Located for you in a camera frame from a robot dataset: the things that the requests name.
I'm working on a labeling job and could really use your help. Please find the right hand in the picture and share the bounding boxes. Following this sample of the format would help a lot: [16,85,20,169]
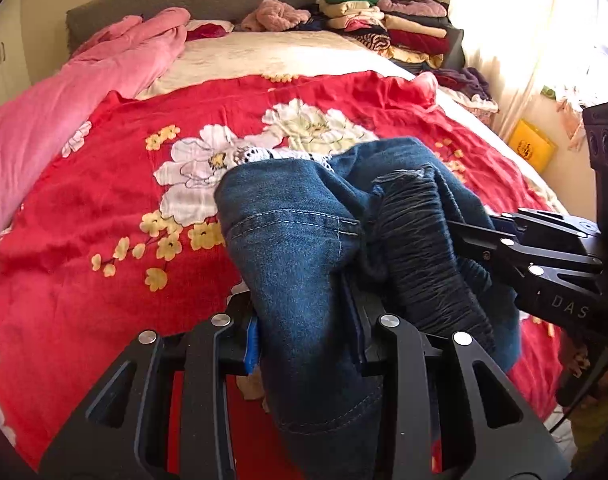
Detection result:
[528,314,608,411]

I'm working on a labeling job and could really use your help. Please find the dark red pillow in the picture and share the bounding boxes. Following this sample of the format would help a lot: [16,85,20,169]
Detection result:
[185,23,229,41]

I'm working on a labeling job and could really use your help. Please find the pink quilt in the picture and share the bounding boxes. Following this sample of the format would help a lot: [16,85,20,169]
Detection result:
[0,6,190,233]

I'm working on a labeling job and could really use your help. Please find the purple clothes in basket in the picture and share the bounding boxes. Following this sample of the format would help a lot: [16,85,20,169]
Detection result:
[433,67,492,100]

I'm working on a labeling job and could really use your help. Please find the green cloth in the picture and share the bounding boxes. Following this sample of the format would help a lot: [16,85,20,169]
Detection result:
[569,394,608,467]

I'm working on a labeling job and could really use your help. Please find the yellow box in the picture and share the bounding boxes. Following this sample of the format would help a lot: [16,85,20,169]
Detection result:
[508,119,558,174]

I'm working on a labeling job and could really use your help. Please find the black cable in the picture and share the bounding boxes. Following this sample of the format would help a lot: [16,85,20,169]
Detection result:
[546,349,608,434]

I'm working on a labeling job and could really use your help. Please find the stack of folded clothes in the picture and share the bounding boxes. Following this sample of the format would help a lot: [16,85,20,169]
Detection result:
[316,0,464,74]

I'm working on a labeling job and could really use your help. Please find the white wardrobe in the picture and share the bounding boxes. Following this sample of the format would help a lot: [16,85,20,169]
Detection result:
[0,0,31,105]

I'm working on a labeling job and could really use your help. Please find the pink crumpled garment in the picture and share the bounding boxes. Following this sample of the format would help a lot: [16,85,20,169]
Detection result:
[240,0,311,32]

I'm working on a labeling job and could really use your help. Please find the cream bed sheet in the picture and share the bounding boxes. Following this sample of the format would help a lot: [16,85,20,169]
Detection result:
[135,29,568,216]

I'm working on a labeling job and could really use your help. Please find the red floral blanket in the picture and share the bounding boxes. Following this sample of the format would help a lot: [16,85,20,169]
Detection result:
[0,72,561,467]

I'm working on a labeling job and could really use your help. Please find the blue denim lace-trimmed pants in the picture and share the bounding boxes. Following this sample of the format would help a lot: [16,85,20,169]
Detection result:
[215,138,520,479]

